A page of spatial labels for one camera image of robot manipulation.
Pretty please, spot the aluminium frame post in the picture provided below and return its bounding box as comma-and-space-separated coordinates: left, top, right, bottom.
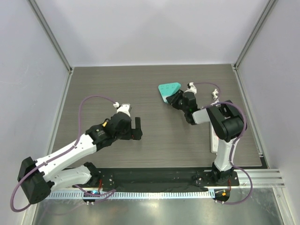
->
27, 0, 72, 74
232, 0, 278, 71

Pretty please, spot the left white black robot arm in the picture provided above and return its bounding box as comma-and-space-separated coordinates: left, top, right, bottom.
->
17, 112, 143, 204

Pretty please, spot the white slotted cable duct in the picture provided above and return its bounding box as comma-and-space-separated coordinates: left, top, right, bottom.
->
46, 189, 215, 201

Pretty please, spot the teal triangular socket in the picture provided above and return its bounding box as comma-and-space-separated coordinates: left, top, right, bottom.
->
158, 82, 181, 104

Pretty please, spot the aluminium front rail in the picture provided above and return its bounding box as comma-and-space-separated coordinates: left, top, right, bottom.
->
234, 168, 286, 188

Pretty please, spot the right aluminium frame post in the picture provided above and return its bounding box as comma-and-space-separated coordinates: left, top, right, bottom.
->
232, 0, 278, 71

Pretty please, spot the left aluminium frame post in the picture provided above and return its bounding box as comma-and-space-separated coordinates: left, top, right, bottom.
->
27, 0, 72, 74

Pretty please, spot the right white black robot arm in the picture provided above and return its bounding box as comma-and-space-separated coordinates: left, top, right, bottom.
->
166, 90, 247, 186

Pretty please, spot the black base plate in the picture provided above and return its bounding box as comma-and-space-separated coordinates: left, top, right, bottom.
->
87, 167, 240, 194

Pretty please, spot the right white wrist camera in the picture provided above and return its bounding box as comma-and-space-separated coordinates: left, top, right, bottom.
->
185, 82, 197, 94

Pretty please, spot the white power strip cord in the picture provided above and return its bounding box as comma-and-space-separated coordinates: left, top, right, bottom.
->
210, 88, 221, 103

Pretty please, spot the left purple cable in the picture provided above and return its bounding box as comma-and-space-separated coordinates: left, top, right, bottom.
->
10, 95, 118, 213

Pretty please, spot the white power strip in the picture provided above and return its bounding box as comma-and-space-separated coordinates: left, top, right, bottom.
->
210, 124, 219, 154

